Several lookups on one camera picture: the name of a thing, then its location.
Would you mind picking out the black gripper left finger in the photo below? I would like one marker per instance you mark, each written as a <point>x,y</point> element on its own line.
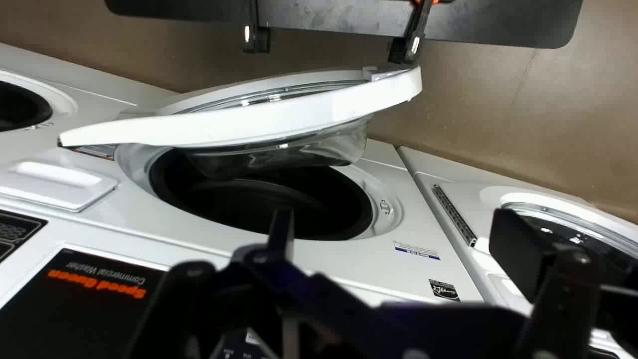
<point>294,315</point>

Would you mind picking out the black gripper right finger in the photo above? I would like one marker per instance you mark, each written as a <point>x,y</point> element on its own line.
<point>583,285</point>

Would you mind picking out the white round washer door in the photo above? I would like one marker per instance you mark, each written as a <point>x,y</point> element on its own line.
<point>310,115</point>

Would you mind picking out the white right washing machine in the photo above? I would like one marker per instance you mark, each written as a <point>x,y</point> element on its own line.
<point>466,199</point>

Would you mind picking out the white washing machine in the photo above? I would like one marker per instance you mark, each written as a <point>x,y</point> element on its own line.
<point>366,223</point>
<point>466,199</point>
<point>43,95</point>

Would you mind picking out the white middle washing machine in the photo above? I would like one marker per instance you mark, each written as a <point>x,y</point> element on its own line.
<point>366,223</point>

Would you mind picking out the white left washing machine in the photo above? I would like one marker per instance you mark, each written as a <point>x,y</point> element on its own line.
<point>43,95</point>

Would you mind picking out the black control panel sticker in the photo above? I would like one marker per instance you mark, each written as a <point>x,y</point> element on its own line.
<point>79,305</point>

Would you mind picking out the white detergent drawer cover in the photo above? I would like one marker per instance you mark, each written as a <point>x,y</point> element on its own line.
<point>55,185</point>

